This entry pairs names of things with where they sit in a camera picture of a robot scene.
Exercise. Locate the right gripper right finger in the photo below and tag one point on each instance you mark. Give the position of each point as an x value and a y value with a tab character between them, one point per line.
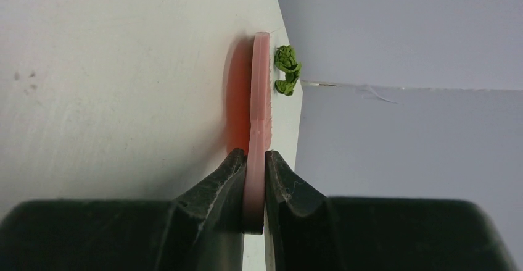
306	230

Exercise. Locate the green paper scrap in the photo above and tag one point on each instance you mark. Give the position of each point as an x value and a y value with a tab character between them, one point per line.
285	60

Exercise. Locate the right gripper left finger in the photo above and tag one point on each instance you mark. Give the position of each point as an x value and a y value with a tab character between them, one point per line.
199	230

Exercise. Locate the pink hand brush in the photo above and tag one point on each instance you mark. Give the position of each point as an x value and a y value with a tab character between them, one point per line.
253	204

